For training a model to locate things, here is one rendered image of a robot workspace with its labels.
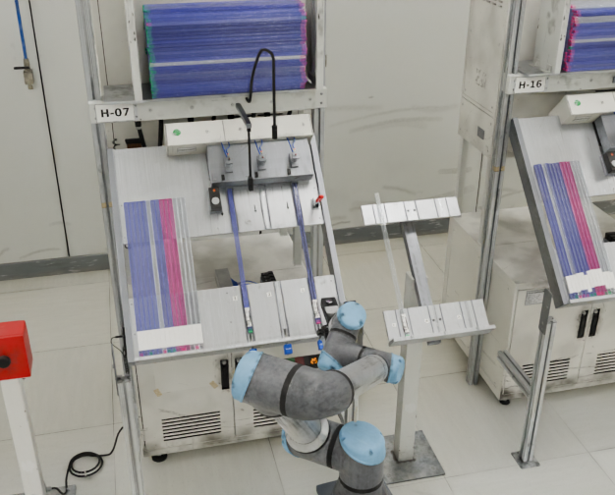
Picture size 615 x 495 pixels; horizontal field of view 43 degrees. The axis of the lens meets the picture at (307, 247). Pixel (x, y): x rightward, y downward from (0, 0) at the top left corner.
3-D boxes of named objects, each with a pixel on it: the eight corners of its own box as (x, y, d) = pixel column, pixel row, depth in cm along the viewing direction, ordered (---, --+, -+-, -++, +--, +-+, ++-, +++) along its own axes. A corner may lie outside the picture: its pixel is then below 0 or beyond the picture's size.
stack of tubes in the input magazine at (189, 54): (307, 88, 257) (307, 4, 244) (150, 98, 246) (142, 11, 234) (299, 79, 267) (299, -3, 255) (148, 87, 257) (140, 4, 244)
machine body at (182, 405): (323, 441, 309) (325, 308, 281) (144, 470, 295) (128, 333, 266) (288, 349, 365) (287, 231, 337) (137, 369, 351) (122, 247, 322)
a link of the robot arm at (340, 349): (351, 374, 198) (365, 335, 202) (311, 362, 202) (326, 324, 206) (357, 384, 204) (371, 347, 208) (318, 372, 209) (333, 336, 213)
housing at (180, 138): (307, 152, 275) (313, 134, 261) (166, 164, 264) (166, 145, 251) (303, 132, 277) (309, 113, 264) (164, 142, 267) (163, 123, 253)
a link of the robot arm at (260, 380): (337, 475, 205) (279, 408, 160) (287, 457, 211) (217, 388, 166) (353, 432, 210) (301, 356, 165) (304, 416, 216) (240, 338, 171)
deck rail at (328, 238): (347, 337, 254) (351, 333, 249) (341, 338, 254) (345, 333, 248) (310, 140, 275) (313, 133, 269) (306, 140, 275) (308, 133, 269)
